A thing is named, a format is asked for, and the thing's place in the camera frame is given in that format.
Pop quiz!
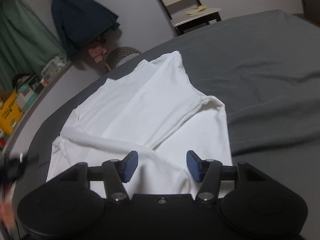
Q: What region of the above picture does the green curtain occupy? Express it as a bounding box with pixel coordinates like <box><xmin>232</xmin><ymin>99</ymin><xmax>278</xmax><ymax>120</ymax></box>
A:
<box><xmin>1</xmin><ymin>0</ymin><xmax>68</xmax><ymax>90</ymax></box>

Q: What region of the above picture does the yellow cloth on chair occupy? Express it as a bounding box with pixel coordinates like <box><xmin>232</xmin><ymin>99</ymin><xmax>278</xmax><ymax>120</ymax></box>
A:
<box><xmin>185</xmin><ymin>5</ymin><xmax>207</xmax><ymax>15</ymax></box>

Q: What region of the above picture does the dark teal hanging jacket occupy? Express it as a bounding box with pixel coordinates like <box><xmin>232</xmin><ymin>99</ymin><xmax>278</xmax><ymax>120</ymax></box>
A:
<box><xmin>51</xmin><ymin>0</ymin><xmax>119</xmax><ymax>59</ymax></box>

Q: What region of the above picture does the yellow cardboard box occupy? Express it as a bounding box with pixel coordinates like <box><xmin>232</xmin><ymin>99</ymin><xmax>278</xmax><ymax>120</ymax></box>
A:
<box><xmin>0</xmin><ymin>90</ymin><xmax>23</xmax><ymax>135</ymax></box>

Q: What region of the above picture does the grey bed sheet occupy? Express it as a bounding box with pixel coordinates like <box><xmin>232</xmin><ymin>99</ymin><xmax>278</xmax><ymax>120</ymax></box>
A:
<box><xmin>14</xmin><ymin>10</ymin><xmax>319</xmax><ymax>239</ymax></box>

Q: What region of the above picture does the white long-sleeve shirt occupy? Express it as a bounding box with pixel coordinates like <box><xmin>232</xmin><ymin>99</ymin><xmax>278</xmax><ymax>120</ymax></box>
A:
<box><xmin>47</xmin><ymin>51</ymin><xmax>232</xmax><ymax>195</ymax></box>

